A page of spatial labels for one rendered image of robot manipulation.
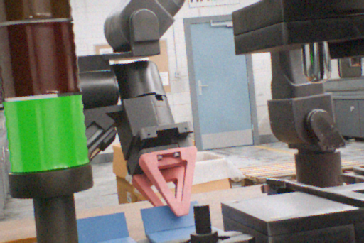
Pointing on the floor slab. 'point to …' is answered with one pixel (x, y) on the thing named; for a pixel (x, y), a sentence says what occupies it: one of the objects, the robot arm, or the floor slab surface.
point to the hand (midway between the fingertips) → (177, 214)
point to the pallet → (273, 170)
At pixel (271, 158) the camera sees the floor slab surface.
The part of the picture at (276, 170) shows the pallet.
